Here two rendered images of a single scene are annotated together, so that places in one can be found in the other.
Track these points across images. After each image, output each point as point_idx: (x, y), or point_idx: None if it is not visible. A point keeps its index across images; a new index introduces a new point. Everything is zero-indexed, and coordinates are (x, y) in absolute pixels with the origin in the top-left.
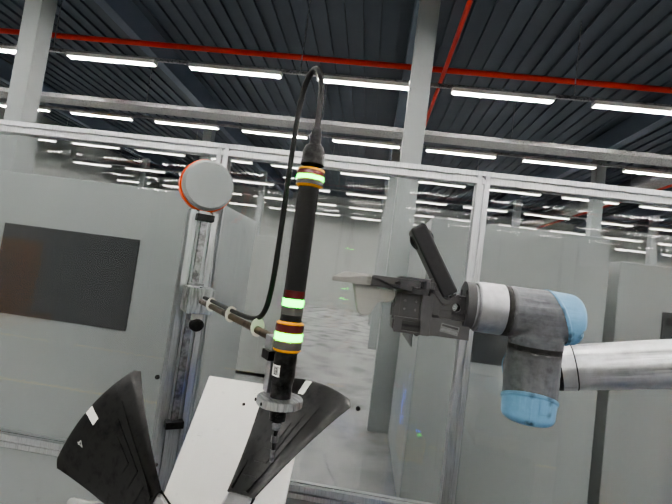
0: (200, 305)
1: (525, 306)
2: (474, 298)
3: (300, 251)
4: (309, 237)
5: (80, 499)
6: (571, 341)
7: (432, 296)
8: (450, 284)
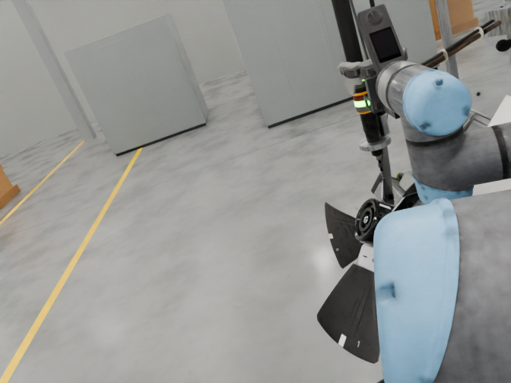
0: (499, 26)
1: (390, 95)
2: (377, 84)
3: (342, 42)
4: (343, 30)
5: (408, 172)
6: (425, 133)
7: (366, 81)
8: (377, 68)
